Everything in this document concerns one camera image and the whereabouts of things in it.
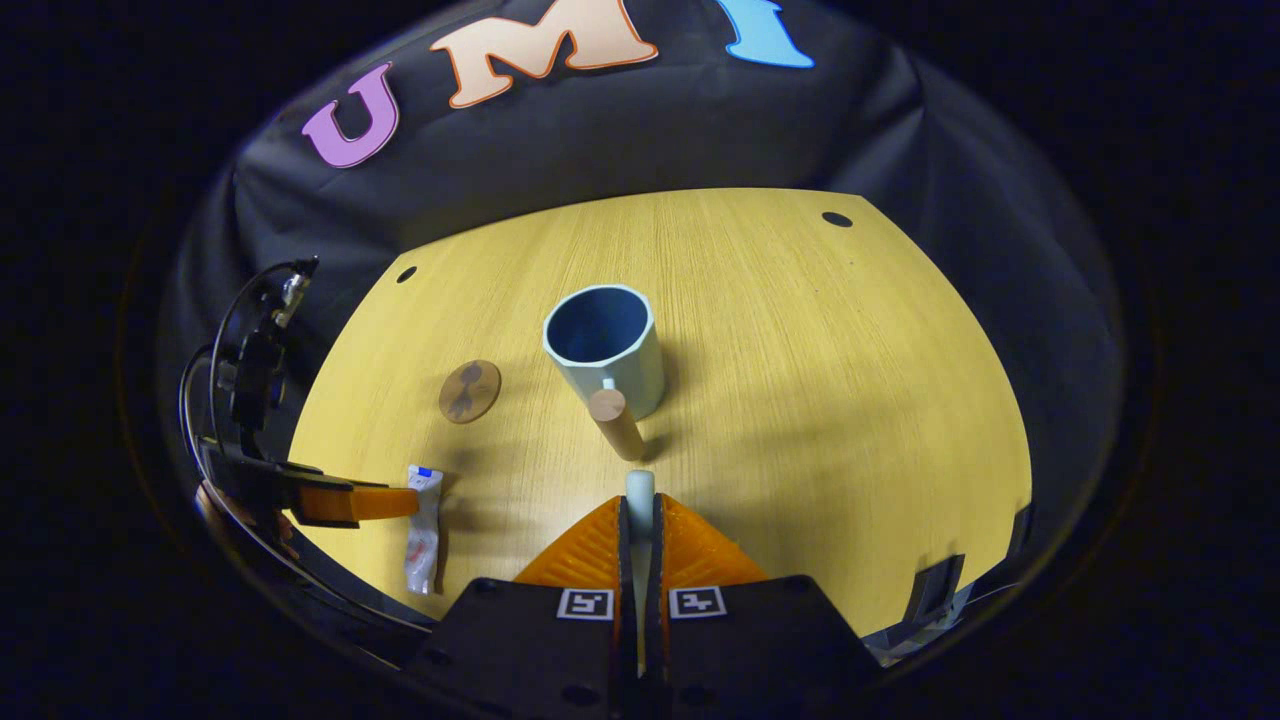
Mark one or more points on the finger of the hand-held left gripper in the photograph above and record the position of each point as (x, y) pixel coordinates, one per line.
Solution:
(360, 505)

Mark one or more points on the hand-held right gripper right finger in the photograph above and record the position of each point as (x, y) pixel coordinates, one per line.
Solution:
(750, 650)

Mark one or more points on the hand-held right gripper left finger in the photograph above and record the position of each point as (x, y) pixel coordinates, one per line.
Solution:
(530, 650)

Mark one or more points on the white toothpaste tube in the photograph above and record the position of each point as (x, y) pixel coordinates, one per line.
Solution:
(423, 540)

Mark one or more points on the round brown coaster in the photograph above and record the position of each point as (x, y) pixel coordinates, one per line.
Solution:
(470, 392)

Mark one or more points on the pale green toothbrush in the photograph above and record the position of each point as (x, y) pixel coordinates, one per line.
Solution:
(640, 490)

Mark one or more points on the black backdrop cloth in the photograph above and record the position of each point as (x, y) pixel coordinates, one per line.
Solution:
(700, 130)

